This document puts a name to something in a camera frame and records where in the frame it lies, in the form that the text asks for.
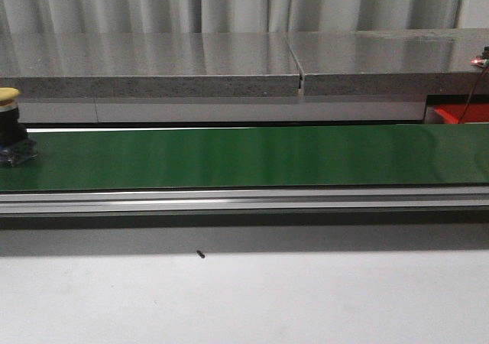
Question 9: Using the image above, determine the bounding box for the red plate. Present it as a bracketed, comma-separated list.
[435, 104, 489, 124]

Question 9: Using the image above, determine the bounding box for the red black wire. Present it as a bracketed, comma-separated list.
[458, 67, 489, 125]

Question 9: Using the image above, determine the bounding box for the aluminium conveyor frame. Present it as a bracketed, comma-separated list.
[1, 181, 488, 215]

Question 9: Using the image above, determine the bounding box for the grey stone counter slab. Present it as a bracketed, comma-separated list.
[1, 29, 488, 98]

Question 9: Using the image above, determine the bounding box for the grey pleated curtain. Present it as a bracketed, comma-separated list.
[1, 0, 488, 34]

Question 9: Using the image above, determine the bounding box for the small green circuit board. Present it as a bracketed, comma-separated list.
[471, 56, 489, 68]

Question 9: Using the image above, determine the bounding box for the green conveyor belt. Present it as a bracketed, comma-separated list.
[1, 124, 488, 192]

